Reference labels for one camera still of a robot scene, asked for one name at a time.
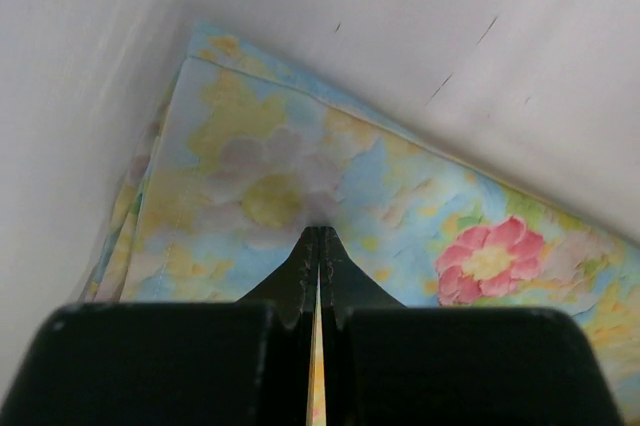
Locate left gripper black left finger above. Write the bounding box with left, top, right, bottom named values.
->
left=1, top=228, right=319, bottom=425

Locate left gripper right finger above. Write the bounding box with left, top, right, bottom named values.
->
left=319, top=227, right=623, bottom=425

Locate pastel floral skirt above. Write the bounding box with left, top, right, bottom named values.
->
left=85, top=22, right=639, bottom=425

